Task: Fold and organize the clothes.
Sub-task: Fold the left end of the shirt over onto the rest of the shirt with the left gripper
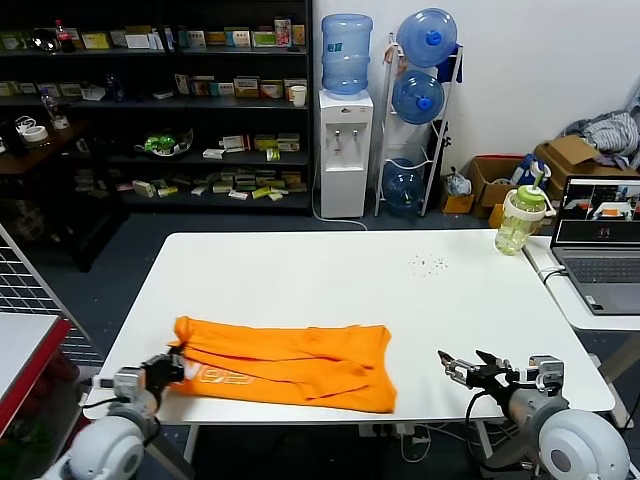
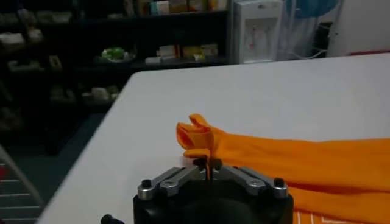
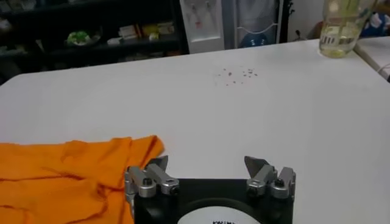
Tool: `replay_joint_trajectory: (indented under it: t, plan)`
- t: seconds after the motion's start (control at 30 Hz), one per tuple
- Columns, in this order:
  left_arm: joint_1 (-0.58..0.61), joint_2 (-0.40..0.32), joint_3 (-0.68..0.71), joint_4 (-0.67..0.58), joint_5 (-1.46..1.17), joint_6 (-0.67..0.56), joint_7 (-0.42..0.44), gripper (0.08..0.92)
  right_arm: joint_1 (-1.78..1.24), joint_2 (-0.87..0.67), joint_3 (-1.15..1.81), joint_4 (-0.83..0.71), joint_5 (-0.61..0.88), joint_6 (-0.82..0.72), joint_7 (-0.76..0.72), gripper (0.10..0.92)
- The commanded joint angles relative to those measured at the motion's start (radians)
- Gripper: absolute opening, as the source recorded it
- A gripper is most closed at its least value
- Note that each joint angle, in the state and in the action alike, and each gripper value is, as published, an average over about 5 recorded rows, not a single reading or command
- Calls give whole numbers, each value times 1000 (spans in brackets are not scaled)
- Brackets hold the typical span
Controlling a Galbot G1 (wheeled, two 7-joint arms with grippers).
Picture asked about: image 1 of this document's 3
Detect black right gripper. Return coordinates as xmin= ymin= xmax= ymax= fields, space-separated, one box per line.
xmin=437 ymin=349 xmax=521 ymax=402

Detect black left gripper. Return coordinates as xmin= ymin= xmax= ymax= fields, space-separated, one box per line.
xmin=139 ymin=343 xmax=191 ymax=397

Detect orange t-shirt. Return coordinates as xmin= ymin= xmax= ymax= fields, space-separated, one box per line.
xmin=167 ymin=314 xmax=399 ymax=415

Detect pile of grey clothes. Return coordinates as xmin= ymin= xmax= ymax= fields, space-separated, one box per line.
xmin=563 ymin=103 xmax=640 ymax=170

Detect white side table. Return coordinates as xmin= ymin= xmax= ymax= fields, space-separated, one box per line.
xmin=521 ymin=235 xmax=640 ymax=389

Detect white power strip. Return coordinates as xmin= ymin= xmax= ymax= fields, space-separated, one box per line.
xmin=358 ymin=423 xmax=431 ymax=444

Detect scattered dark crumbs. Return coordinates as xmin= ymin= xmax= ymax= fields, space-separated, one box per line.
xmin=408 ymin=253 xmax=449 ymax=276

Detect green lid drinking bottle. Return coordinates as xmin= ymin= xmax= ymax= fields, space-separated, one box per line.
xmin=494 ymin=173 xmax=557 ymax=258

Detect small yellow carton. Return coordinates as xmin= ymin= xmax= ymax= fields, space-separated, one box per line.
xmin=487 ymin=202 xmax=510 ymax=229

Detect red edged white table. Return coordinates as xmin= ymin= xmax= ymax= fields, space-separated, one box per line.
xmin=0 ymin=312 xmax=74 ymax=431

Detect grey laptop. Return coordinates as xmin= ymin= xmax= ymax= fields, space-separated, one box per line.
xmin=549 ymin=176 xmax=640 ymax=316

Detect small yellow cardboard box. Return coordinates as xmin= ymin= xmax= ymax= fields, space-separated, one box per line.
xmin=438 ymin=176 xmax=475 ymax=214

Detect grey plastic bag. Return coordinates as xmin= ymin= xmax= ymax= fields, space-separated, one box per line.
xmin=446 ymin=166 xmax=473 ymax=196

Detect open brown cardboard box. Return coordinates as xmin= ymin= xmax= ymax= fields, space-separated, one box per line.
xmin=468 ymin=154 xmax=528 ymax=220

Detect blue white bag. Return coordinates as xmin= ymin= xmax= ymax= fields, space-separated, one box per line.
xmin=508 ymin=153 xmax=553 ymax=188

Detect bag of green items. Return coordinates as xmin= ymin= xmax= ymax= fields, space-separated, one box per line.
xmin=134 ymin=128 xmax=195 ymax=158

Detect large flat cardboard box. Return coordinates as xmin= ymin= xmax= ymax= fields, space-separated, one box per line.
xmin=533 ymin=135 xmax=640 ymax=200

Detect white water dispenser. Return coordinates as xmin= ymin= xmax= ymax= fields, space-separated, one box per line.
xmin=318 ymin=89 xmax=374 ymax=219

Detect brown wooden table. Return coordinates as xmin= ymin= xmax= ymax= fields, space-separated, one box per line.
xmin=0 ymin=119 xmax=95 ymax=175

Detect black shelf unit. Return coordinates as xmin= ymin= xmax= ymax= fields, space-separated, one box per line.
xmin=0 ymin=0 xmax=314 ymax=215

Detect clear plastic water bottle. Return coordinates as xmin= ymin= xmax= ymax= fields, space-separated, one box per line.
xmin=41 ymin=88 xmax=60 ymax=125

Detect cola bottle red cap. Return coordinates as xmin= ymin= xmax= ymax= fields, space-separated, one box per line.
xmin=53 ymin=19 xmax=78 ymax=54

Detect blue labelled water jug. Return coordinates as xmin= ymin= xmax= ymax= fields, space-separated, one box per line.
xmin=320 ymin=13 xmax=375 ymax=97

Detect clear glass globe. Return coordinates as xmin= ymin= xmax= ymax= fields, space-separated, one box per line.
xmin=29 ymin=28 xmax=63 ymax=53

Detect black right camera cable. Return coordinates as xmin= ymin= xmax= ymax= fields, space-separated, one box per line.
xmin=464 ymin=389 xmax=502 ymax=427

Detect black camera cable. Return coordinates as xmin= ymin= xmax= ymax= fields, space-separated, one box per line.
xmin=77 ymin=377 xmax=161 ymax=446
xmin=464 ymin=389 xmax=502 ymax=427

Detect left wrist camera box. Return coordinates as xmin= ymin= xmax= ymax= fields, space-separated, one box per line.
xmin=113 ymin=367 xmax=144 ymax=399

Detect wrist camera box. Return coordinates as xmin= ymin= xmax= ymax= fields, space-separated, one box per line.
xmin=528 ymin=354 xmax=565 ymax=394
xmin=113 ymin=367 xmax=144 ymax=399

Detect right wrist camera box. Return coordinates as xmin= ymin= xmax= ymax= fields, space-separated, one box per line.
xmin=528 ymin=354 xmax=565 ymax=394

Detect black left camera cable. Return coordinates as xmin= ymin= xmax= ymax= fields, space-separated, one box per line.
xmin=77 ymin=377 xmax=161 ymax=446

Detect white wire grid panel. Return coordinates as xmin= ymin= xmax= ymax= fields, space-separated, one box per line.
xmin=0 ymin=219 xmax=106 ymax=366

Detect white dispenser power cable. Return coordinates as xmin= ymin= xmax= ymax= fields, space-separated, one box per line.
xmin=311 ymin=164 xmax=369 ymax=232

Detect white wire jug rack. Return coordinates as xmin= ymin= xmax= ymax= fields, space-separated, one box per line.
xmin=373 ymin=32 xmax=464 ymax=218

